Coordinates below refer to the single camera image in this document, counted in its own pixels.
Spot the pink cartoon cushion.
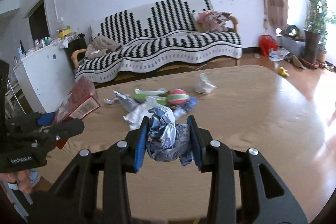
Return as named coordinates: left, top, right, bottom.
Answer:
left=192, top=10, right=231, bottom=33

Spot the potted green plant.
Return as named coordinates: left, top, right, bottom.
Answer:
left=299, top=0, right=335, bottom=69

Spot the red cardboard box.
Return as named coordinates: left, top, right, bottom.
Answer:
left=52, top=76, right=101, bottom=149

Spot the red green striped ball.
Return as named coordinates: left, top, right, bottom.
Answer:
left=167, top=89, right=190, bottom=105

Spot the person left hand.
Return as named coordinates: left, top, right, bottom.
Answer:
left=1, top=170, right=33, bottom=194

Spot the dark blue crumpled wrapper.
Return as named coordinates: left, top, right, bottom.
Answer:
left=173, top=97, right=199, bottom=119

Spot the silver foil pouch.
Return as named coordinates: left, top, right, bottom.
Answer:
left=195, top=73, right=217, bottom=94

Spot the green white torn carton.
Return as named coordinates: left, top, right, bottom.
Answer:
left=134, top=88, right=169, bottom=105

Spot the red plastic bag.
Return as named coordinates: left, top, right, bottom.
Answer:
left=259, top=35, right=279, bottom=56

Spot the yellow toy on floor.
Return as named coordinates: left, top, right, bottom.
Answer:
left=278, top=67, right=289, bottom=78

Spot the white cabinet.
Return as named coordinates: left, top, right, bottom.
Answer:
left=14, top=45, right=75, bottom=113

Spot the blue white paper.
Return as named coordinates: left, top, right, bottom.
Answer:
left=146, top=106, right=194, bottom=166

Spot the brown clothing pile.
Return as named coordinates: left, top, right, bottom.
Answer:
left=85, top=35, right=122, bottom=60

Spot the black white striped sofa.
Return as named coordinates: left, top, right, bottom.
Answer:
left=75, top=0, right=243, bottom=83

